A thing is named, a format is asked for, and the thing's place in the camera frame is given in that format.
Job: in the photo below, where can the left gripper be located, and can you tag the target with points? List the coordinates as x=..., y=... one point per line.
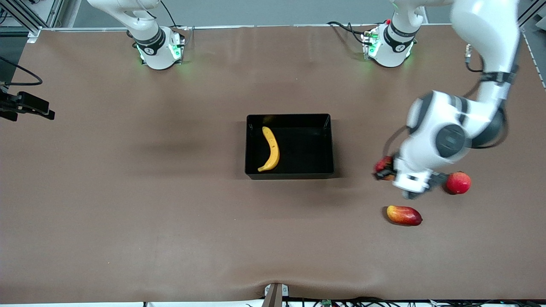
x=387, y=171

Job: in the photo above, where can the red yellow apple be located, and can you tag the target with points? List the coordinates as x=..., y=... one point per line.
x=384, y=162

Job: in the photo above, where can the black plastic box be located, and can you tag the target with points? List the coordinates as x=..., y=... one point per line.
x=305, y=149

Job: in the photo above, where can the yellow banana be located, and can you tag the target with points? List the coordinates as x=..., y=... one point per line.
x=273, y=149

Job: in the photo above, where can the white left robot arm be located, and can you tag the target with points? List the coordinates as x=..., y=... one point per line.
x=486, y=25

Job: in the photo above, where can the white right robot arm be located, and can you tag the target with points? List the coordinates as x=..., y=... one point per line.
x=158, y=55

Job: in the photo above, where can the red yellow mango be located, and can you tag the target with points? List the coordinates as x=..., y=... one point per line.
x=404, y=215

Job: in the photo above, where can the brown table mat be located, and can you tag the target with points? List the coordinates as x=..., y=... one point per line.
x=128, y=234

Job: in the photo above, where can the aluminium frame strut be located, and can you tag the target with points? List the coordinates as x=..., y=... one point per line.
x=529, y=15
x=33, y=30

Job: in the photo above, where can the grey camera stand clamp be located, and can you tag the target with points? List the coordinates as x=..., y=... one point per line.
x=275, y=294

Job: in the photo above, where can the silver table edge rail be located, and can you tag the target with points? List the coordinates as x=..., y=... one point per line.
x=277, y=25

